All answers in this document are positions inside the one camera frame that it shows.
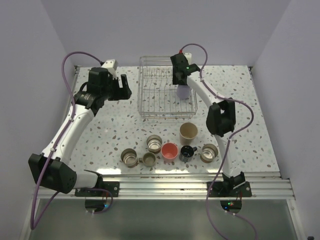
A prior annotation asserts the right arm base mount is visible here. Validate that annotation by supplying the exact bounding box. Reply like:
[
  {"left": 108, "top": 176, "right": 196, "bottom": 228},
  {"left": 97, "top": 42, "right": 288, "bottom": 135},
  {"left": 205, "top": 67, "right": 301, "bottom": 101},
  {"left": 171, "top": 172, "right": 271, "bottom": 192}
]
[{"left": 206, "top": 180, "right": 252, "bottom": 199}]

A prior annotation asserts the small olive mug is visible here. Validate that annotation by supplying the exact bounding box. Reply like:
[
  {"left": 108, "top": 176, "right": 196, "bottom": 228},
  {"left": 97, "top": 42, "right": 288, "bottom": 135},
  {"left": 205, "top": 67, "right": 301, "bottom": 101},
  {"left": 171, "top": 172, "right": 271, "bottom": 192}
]
[{"left": 138, "top": 152, "right": 157, "bottom": 168}]

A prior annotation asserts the left steel cup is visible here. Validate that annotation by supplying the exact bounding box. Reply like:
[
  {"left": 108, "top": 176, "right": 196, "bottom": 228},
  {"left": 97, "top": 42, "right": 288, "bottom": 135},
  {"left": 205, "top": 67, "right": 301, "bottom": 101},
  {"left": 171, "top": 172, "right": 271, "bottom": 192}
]
[{"left": 120, "top": 148, "right": 138, "bottom": 168}]

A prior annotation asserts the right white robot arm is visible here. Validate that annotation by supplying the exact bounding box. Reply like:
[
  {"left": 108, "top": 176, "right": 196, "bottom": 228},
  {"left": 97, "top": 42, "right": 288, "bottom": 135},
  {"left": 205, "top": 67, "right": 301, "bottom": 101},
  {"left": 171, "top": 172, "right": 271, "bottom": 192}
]
[{"left": 170, "top": 53, "right": 246, "bottom": 197}]

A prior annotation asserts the black mug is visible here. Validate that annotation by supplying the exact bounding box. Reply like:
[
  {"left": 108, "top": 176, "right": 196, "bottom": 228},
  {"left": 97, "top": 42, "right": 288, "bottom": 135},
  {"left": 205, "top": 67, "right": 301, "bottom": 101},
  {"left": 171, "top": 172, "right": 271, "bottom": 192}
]
[{"left": 179, "top": 145, "right": 198, "bottom": 163}]

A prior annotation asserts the wire dish rack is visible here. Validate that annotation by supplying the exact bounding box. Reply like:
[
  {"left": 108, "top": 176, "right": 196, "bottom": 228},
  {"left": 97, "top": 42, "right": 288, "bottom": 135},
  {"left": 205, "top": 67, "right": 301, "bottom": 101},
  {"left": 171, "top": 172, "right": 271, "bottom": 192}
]
[{"left": 137, "top": 55, "right": 198, "bottom": 120}]

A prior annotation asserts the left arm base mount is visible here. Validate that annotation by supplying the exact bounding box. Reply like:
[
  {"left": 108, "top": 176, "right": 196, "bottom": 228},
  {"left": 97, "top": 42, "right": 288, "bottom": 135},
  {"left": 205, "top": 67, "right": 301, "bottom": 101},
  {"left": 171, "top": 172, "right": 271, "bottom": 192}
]
[{"left": 74, "top": 181, "right": 120, "bottom": 198}]

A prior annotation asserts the steel cup with brown band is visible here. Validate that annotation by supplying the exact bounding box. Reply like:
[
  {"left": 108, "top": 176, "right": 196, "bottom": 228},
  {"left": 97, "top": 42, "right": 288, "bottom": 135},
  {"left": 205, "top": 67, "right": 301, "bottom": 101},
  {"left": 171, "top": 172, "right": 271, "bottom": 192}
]
[{"left": 146, "top": 134, "right": 163, "bottom": 154}]

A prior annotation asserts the right steel cup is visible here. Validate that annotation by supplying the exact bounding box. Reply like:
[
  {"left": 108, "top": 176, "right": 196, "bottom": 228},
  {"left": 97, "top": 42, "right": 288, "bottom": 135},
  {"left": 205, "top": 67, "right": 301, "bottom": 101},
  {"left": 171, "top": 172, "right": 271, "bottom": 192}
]
[{"left": 200, "top": 143, "right": 219, "bottom": 163}]

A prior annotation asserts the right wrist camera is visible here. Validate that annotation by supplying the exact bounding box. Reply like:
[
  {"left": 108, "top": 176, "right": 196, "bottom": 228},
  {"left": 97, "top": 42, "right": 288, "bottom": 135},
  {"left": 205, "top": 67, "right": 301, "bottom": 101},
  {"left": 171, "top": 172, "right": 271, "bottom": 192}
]
[{"left": 178, "top": 50, "right": 192, "bottom": 65}]

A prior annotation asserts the lavender plastic cup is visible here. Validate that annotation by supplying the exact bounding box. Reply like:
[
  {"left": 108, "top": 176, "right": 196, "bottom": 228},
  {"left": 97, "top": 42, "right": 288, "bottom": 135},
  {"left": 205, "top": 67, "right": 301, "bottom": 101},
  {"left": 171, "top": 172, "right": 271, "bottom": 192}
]
[{"left": 176, "top": 85, "right": 191, "bottom": 100}]

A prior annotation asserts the coral pink cup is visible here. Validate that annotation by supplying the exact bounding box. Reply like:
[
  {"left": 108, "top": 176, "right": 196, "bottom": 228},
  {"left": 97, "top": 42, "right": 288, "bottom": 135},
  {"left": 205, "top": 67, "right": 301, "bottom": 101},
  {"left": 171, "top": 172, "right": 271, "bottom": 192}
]
[{"left": 160, "top": 142, "right": 179, "bottom": 163}]

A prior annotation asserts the tall beige cup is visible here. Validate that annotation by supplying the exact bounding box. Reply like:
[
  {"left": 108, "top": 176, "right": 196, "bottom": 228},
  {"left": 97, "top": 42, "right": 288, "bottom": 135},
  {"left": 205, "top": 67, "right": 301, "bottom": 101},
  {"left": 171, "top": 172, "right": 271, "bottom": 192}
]
[{"left": 179, "top": 122, "right": 198, "bottom": 146}]

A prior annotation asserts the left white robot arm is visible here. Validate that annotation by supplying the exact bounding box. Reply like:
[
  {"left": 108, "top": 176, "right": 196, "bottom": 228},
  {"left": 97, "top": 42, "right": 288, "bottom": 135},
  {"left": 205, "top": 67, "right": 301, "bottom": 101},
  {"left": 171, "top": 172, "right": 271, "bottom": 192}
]
[{"left": 28, "top": 67, "right": 132, "bottom": 197}]

